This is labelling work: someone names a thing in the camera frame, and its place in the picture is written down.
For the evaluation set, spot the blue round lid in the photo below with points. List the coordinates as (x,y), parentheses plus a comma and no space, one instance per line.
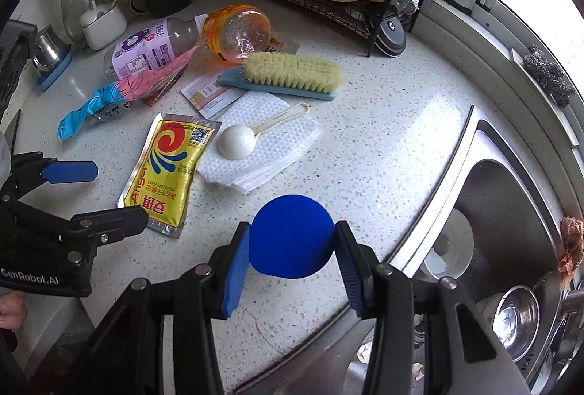
(292,235)

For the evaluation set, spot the steel cup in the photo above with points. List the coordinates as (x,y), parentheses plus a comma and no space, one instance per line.
(48,51)

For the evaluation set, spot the blue coaster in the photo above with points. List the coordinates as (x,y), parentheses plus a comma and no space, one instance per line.
(57,73)

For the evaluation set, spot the pink and blue wrapper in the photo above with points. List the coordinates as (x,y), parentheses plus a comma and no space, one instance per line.
(132,87)

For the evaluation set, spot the white and orange packet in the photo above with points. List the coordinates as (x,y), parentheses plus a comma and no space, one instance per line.
(283,45)

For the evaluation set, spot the yellow yeast packet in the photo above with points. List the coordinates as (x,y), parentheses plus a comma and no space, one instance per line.
(169,167)

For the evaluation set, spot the person's left hand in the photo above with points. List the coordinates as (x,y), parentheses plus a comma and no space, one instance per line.
(11,310)

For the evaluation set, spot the grey steel wool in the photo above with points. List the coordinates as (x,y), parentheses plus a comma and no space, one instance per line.
(547,76)

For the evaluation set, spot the white lidded condiment pot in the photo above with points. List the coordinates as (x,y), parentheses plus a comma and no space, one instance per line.
(102,23)

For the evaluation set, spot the orange rag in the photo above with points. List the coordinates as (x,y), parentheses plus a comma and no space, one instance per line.
(572,247)

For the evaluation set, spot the brown wrapper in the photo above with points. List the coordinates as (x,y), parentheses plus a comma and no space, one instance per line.
(164,88)

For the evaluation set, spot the stack of white dishcloths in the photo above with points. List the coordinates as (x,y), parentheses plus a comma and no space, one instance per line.
(273,149)

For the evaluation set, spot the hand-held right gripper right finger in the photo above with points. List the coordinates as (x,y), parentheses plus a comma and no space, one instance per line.
(349,272)

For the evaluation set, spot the stainless steel sink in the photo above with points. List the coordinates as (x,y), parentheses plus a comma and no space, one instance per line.
(497,203)

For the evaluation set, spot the clear bottle with purple label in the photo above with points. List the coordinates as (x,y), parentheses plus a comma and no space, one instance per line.
(146,48)

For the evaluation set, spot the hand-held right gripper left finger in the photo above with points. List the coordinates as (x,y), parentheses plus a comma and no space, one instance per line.
(235,274)

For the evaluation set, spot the blue scrub brush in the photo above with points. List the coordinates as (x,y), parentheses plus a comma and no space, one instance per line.
(292,73)

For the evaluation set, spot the white and red paper sachet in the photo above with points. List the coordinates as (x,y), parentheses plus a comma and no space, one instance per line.
(207,92)

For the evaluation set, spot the black round lid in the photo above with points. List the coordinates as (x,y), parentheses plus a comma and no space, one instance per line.
(390,35)

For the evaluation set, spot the white plastic spoon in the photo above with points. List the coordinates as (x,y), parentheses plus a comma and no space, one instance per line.
(235,142)

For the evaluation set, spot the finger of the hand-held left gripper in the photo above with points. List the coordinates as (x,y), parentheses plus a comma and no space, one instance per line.
(68,171)
(123,221)

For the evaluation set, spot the steel bowl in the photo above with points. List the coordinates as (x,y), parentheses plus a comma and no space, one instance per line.
(515,322)

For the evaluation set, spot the orange plastic bottle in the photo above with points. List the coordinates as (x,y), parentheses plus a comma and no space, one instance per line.
(237,32)

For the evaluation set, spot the white bowl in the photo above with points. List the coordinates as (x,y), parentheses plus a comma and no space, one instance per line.
(449,249)

